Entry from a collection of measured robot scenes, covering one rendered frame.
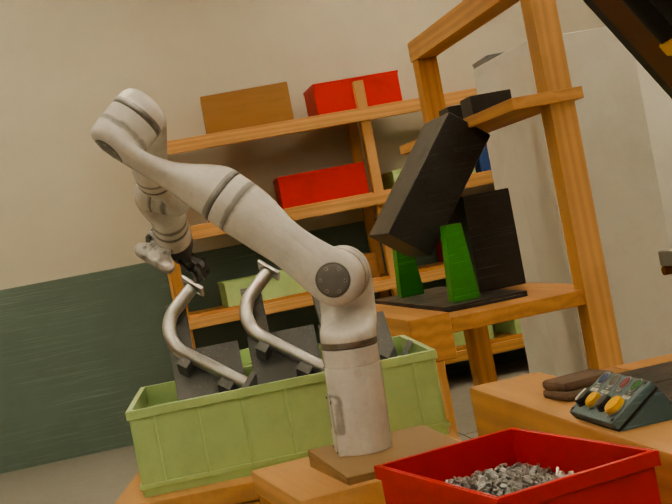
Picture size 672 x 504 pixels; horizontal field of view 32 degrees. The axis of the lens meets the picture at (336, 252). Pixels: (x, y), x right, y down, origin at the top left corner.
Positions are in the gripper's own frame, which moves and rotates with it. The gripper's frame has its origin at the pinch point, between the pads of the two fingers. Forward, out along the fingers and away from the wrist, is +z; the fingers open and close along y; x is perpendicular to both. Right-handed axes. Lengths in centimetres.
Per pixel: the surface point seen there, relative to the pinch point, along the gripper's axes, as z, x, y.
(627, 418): -78, 13, -91
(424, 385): -6, -3, -58
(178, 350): 11.1, 12.4, -6.9
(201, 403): -8.0, 24.2, -23.4
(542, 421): -53, 10, -82
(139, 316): 544, -140, 208
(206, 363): 11.0, 11.6, -13.7
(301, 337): 15.5, -5.9, -26.4
